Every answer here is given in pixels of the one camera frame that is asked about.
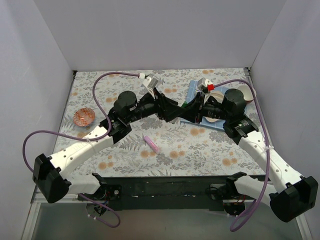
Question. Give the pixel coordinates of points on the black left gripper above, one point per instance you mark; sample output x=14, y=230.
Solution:
x=160, y=104

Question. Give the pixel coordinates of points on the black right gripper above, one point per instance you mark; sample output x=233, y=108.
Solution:
x=198, y=107

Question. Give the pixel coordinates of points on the green marker cap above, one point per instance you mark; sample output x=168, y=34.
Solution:
x=184, y=105

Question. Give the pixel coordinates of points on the pink highlighter pen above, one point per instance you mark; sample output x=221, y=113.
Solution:
x=152, y=145

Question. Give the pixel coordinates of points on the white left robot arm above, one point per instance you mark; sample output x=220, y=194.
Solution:
x=51, y=173

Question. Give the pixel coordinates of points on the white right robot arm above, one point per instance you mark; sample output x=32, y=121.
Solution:
x=290, y=194

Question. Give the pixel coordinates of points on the blue checkered cloth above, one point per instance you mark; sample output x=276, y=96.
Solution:
x=192, y=90

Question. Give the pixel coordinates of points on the beige blue-ringed plate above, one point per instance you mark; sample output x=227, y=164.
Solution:
x=218, y=96

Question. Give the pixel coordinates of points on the red white mug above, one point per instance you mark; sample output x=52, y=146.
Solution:
x=248, y=95

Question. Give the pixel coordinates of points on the red patterned small bowl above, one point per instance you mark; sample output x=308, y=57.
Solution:
x=84, y=117

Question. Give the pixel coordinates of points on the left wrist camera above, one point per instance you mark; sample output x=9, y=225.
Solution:
x=150, y=82

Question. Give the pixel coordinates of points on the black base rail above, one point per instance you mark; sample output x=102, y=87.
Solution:
x=165, y=193

